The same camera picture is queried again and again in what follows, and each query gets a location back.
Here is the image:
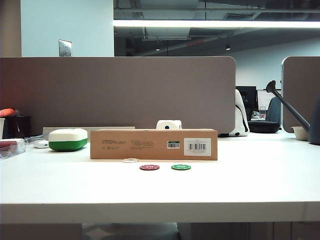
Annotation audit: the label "long brown cardboard box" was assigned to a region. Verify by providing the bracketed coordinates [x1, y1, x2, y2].
[89, 128, 219, 161]

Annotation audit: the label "red poker chip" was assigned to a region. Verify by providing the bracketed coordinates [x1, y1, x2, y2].
[139, 163, 160, 172]

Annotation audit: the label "green poker chip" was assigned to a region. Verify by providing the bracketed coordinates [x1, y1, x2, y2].
[171, 163, 192, 171]

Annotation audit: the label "clear plastic chip tray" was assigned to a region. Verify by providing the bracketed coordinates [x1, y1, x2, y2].
[0, 136, 28, 161]

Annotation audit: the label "white dice with coloured dots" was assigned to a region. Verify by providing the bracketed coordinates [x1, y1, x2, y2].
[155, 119, 184, 131]

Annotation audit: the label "brown desk partition panel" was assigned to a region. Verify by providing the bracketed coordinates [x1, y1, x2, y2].
[0, 55, 237, 138]
[282, 55, 320, 133]

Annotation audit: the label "black computer monitor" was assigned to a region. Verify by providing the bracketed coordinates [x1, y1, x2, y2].
[236, 85, 258, 117]

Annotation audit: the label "large white green mahjong tile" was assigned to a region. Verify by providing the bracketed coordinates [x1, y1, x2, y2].
[48, 127, 89, 152]

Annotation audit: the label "black round cushion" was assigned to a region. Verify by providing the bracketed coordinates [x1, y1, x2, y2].
[248, 120, 281, 134]

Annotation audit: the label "ceiling light strip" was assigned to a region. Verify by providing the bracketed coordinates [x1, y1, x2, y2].
[113, 19, 320, 29]

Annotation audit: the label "lit computer monitor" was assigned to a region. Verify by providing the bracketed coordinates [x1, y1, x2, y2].
[257, 89, 284, 111]

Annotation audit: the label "dark office chair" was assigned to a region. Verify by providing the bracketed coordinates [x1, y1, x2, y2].
[265, 95, 284, 124]

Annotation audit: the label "small white angled object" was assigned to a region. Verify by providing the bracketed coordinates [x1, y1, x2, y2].
[33, 139, 50, 149]

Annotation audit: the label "black bag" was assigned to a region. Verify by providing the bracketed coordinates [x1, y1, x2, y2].
[4, 115, 33, 139]

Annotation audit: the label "small white bowl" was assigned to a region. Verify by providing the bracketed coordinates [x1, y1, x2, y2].
[290, 125, 310, 141]

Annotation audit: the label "orange cloth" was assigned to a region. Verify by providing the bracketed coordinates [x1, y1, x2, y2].
[0, 107, 16, 118]

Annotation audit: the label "dark grey watering can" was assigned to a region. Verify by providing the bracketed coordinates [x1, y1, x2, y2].
[265, 80, 320, 146]

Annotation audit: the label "metal wall switch plate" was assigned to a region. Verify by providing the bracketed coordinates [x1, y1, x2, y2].
[58, 39, 73, 58]

